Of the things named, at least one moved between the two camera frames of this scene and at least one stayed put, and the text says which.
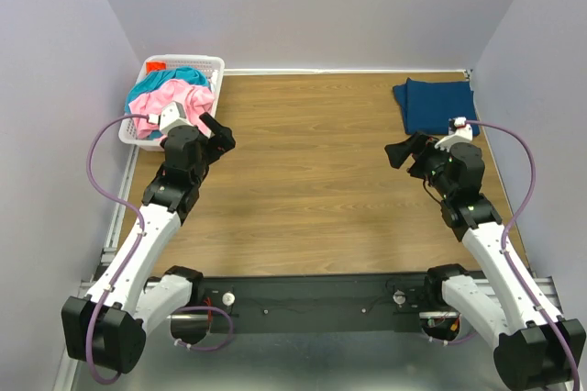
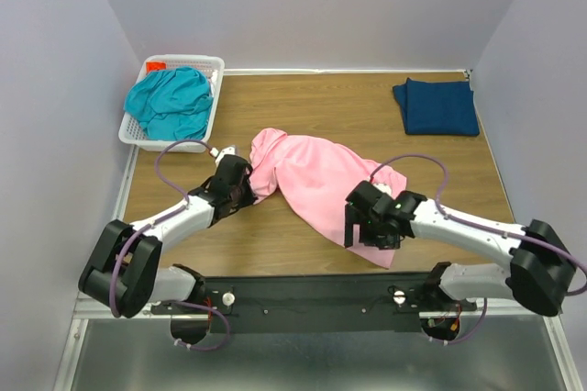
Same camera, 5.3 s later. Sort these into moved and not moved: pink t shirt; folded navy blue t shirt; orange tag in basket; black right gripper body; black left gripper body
Moved: pink t shirt; black left gripper body; black right gripper body
Not moved: orange tag in basket; folded navy blue t shirt
